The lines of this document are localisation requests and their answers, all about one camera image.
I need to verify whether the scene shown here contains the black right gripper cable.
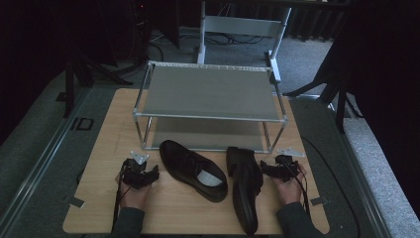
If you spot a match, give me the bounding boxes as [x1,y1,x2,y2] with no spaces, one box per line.
[286,161,312,217]

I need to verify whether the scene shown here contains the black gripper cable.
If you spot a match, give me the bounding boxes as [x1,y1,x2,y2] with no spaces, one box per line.
[111,164,129,233]
[286,161,312,217]

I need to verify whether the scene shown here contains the person's right hand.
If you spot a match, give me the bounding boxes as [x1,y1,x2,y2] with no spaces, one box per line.
[270,164,308,206]

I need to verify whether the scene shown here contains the metal floor rail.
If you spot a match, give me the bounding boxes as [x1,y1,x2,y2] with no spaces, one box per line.
[0,86,93,234]
[325,100,395,238]

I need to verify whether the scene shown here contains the black leather shoe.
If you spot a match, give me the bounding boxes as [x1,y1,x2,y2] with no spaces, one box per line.
[225,146,264,237]
[158,139,229,203]

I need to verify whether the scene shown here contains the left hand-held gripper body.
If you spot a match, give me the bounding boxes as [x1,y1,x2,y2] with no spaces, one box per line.
[120,150,151,190]

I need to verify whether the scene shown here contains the white metal stand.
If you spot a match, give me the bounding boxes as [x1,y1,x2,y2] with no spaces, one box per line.
[196,1,293,83]

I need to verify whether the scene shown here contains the grey tape piece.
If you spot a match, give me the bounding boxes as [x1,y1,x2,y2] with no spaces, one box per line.
[309,195,330,207]
[61,194,86,209]

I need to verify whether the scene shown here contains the black floor cable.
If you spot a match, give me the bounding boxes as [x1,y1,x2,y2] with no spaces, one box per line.
[299,134,362,238]

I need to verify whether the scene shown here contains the black tripod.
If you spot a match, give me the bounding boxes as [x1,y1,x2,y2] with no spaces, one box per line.
[54,49,134,119]
[282,63,365,135]

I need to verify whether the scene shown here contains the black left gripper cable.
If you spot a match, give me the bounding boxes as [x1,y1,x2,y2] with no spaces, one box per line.
[111,164,129,233]

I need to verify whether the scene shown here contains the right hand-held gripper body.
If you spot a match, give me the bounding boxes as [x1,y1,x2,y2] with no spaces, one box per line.
[274,147,307,183]

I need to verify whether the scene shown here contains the bundle of floor cables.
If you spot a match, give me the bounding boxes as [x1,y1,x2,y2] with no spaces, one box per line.
[202,31,266,47]

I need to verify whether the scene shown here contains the metal shoe rack grey shelves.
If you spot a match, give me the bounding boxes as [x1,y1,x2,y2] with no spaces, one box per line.
[132,59,288,155]

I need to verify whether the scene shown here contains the person's left hand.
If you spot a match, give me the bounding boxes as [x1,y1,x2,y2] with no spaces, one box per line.
[115,172,154,211]

